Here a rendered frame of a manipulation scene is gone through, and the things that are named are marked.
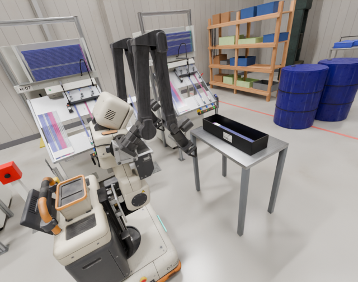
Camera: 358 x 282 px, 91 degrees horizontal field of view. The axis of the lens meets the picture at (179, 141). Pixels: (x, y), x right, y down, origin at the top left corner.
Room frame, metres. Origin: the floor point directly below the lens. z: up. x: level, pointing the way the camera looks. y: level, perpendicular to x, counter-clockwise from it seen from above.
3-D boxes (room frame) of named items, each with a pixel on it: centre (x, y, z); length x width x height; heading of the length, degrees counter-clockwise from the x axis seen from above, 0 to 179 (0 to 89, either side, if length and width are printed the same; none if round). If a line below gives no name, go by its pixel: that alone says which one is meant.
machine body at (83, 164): (2.16, 1.24, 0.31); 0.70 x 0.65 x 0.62; 120
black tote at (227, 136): (1.29, -0.45, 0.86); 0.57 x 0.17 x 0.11; 25
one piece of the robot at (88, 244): (0.78, 0.63, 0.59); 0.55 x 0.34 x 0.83; 26
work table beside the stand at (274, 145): (1.30, -0.47, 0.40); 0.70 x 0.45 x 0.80; 26
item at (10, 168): (1.39, 1.63, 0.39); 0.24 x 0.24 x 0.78; 30
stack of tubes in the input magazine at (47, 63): (2.08, 1.12, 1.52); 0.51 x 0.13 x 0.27; 120
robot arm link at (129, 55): (1.21, 0.22, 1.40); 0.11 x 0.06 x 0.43; 26
